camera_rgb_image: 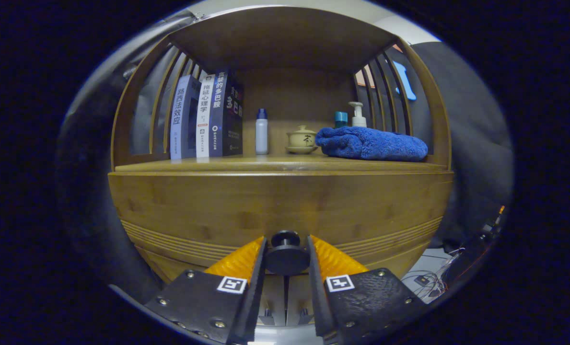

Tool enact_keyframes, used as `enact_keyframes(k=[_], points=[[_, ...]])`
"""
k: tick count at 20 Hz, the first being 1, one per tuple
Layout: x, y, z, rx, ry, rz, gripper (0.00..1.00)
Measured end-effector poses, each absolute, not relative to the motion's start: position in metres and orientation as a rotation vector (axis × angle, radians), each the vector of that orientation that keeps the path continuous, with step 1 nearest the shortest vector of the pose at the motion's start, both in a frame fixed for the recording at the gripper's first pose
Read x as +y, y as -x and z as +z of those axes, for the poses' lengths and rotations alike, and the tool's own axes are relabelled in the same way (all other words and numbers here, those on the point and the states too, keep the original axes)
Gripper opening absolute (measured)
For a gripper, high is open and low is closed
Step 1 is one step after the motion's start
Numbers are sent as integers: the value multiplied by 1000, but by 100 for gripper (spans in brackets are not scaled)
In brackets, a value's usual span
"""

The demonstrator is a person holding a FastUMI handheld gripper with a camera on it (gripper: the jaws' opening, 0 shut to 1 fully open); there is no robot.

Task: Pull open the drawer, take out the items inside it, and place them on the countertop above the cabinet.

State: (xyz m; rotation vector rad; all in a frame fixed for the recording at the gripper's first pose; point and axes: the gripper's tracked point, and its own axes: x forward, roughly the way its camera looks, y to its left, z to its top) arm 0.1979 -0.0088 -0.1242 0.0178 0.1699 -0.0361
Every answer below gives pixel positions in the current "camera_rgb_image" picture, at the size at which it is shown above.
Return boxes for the black backdrop cloth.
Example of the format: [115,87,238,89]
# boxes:
[55,10,514,298]

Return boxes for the wooden countertop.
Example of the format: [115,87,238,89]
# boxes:
[115,153,448,174]

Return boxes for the folded blue towel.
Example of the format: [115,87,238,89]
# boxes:
[315,126,429,162]

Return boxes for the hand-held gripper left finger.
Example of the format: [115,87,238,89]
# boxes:
[143,236,268,345]

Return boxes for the dark navy book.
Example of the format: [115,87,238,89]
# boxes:
[209,70,244,158]

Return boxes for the white pump bottle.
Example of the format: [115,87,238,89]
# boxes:
[348,102,367,128]

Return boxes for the white book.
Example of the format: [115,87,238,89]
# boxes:
[196,73,216,159]

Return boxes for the beige lidded tea cup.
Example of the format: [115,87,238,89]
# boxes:
[286,126,319,155]

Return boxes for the tangle of cables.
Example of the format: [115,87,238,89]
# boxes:
[402,247,458,300]

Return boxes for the white bottle with blue cap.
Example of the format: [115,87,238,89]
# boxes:
[256,108,269,155]

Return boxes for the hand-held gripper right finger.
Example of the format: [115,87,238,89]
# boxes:
[306,235,429,343]

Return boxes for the wooden drawer with black knob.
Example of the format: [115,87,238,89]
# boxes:
[108,172,454,283]

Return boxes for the light blue book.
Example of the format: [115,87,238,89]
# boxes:
[170,75,201,160]

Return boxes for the wooden cabinet door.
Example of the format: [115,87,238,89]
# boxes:
[287,276,314,326]
[260,276,286,327]

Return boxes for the wooden cabinet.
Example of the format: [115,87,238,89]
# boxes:
[110,6,454,336]

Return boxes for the black equipment with orange parts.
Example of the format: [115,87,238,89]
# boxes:
[445,205,506,288]

